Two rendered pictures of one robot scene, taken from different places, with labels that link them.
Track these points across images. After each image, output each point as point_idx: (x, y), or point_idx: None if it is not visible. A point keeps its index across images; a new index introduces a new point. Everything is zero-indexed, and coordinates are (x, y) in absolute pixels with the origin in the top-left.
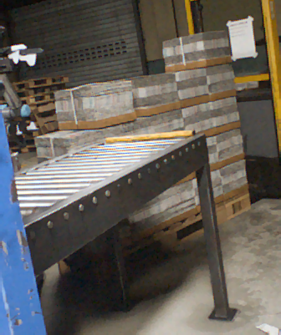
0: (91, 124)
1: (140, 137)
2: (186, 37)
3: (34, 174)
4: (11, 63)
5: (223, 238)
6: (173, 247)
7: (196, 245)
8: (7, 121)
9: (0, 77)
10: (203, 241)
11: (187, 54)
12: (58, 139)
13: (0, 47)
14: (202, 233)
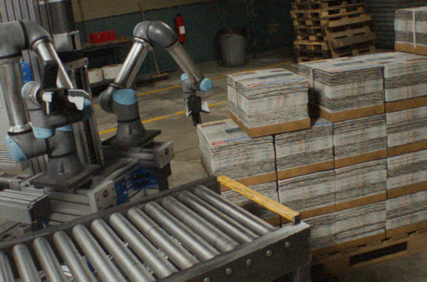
0: (245, 129)
1: (245, 193)
2: (421, 12)
3: (64, 241)
4: (53, 108)
5: (404, 281)
6: (340, 273)
7: (367, 279)
8: (190, 92)
9: (173, 51)
10: (379, 277)
11: (419, 35)
12: (205, 141)
13: (53, 83)
14: (388, 261)
